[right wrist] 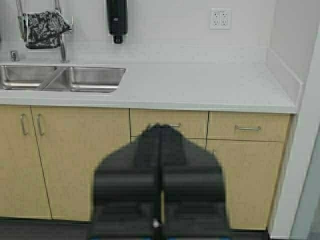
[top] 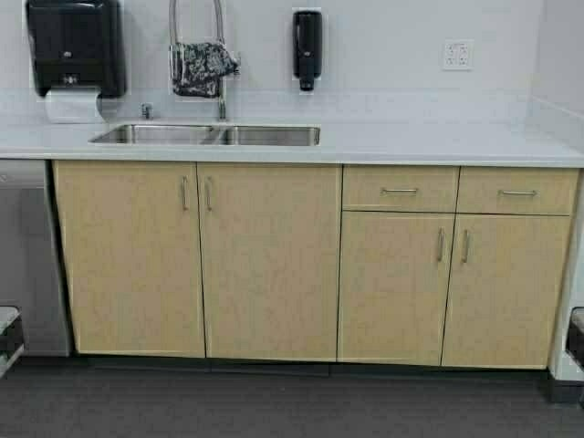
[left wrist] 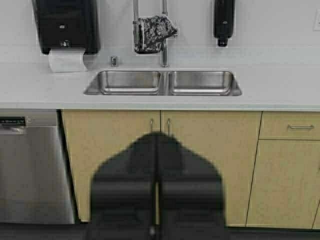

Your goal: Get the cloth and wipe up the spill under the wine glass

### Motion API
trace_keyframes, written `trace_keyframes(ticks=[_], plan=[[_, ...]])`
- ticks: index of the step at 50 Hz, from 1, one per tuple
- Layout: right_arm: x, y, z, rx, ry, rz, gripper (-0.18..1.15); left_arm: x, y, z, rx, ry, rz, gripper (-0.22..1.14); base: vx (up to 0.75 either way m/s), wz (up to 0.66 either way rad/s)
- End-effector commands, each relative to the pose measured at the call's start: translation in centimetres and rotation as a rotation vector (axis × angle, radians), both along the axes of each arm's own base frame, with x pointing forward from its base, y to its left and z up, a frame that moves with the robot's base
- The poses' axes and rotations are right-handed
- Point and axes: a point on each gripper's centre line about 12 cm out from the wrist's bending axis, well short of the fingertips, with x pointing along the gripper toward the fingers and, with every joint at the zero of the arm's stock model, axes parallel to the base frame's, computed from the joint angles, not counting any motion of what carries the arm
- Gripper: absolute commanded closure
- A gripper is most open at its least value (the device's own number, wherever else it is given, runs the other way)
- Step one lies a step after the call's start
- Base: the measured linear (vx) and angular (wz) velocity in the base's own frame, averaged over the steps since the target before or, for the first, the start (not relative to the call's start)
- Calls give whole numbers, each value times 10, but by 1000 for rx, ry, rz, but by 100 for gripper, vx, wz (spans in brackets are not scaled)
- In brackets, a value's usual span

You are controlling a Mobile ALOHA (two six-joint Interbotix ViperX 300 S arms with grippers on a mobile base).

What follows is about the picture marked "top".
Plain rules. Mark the black wall soap dispenser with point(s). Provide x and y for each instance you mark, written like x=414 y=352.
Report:
x=307 y=31

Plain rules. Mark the left wooden drawer front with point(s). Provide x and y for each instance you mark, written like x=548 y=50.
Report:
x=393 y=188

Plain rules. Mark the white wall power outlet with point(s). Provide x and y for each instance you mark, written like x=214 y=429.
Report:
x=458 y=54

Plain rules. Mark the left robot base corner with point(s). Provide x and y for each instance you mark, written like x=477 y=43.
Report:
x=12 y=338

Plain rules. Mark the wooden drawer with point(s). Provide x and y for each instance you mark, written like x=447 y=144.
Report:
x=540 y=191
x=393 y=188

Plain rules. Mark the chrome arched sink faucet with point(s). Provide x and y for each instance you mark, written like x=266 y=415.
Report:
x=219 y=21

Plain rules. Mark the black paper towel dispenser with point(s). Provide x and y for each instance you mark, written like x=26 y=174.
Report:
x=77 y=45

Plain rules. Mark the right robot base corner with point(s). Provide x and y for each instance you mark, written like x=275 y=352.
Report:
x=574 y=342

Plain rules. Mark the black white patterned cloth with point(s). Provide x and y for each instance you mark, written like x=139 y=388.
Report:
x=197 y=69

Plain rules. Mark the steel dishwasher front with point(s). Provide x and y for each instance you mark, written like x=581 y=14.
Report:
x=31 y=272

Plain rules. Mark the right wooden drawer front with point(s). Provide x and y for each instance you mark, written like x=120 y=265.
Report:
x=540 y=191

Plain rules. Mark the wooden cabinet door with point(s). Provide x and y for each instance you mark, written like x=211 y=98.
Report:
x=270 y=246
x=393 y=287
x=506 y=278
x=130 y=237

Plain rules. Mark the left wooden cabinet door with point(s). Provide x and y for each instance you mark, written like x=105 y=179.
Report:
x=130 y=237

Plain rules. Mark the right wooden cabinet door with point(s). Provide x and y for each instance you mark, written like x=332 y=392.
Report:
x=506 y=278

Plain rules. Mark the stainless steel double sink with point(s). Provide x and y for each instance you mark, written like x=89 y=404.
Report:
x=244 y=135

